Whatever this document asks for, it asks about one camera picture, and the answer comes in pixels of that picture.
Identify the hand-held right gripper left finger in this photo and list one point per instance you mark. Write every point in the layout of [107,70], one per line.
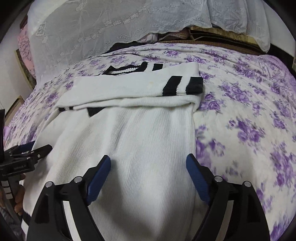
[99,178]

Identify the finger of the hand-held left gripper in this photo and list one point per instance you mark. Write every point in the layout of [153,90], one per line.
[25,147]
[40,153]

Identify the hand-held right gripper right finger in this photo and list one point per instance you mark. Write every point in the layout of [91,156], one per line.
[198,180]

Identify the white black-striped knit sweater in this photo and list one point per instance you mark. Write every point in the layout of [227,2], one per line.
[138,139]

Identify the person's left hand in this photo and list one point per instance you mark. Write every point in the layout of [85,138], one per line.
[18,197]

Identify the lilac cloth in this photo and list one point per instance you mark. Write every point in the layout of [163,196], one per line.
[7,132]

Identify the wooden nightstand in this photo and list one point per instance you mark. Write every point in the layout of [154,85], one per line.
[13,105]

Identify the purple floral bedsheet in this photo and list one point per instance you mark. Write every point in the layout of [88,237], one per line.
[242,115]

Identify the pink floral pillow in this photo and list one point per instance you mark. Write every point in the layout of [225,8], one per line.
[25,51]

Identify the white lace cover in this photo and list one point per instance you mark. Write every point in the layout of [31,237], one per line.
[104,27]

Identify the mauve satin cloth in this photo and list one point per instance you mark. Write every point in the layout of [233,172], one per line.
[161,37]

